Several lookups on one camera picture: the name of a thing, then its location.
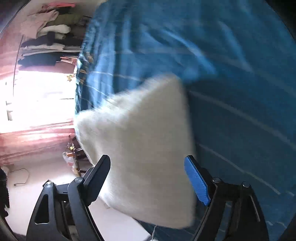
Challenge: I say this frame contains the white fuzzy knit garment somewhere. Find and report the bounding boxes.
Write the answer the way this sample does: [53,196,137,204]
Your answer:
[74,75,196,229]

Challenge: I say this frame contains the blue striped bedspread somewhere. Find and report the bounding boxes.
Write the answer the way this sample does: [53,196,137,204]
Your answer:
[75,1,295,240]

